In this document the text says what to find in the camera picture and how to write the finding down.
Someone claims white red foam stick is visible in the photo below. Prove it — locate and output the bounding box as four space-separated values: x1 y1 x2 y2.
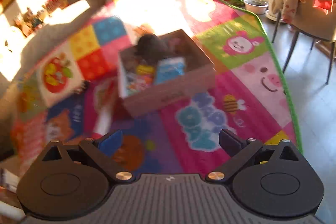
93 98 114 136

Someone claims pink pig toy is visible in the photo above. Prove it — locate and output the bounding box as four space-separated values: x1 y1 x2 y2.
126 74 153 96

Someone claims white cardboard box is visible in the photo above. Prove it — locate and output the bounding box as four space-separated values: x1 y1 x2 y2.
117 30 215 117

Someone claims yellow corn toy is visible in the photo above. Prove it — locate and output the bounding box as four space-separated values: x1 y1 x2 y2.
135 64 155 76

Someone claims red cartoon card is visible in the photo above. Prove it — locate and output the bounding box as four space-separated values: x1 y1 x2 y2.
42 0 69 14

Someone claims blue white tissue pack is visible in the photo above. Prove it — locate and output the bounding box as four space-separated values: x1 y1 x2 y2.
154 57 186 85

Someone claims colourful cartoon play mat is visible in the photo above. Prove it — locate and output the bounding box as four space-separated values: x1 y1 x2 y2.
13 0 301 174

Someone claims black plush cat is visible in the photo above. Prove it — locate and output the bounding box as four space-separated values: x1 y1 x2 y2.
135 34 173 66

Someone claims metal basin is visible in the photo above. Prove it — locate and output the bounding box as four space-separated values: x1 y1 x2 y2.
244 0 268 15

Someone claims chair with draped clothes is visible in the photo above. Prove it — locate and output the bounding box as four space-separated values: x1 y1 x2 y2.
271 0 335 84

